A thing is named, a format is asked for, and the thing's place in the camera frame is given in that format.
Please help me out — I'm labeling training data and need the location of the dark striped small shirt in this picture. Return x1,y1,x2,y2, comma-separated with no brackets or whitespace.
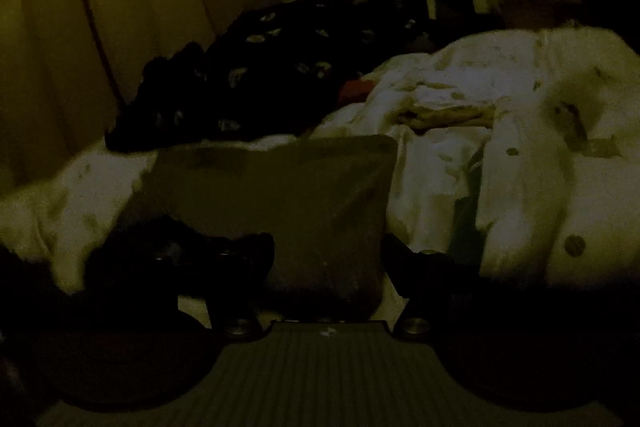
118,135,397,321

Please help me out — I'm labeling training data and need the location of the small red item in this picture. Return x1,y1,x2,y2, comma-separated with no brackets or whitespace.
340,79,375,100

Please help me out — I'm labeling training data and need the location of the floral white bed duvet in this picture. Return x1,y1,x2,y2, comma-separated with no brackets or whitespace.
0,26,640,327

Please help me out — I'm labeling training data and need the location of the folded light cloth stack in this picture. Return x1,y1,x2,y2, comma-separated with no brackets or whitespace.
390,81,497,135

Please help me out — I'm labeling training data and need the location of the padded beige headboard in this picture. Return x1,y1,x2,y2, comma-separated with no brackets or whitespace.
1,0,254,192

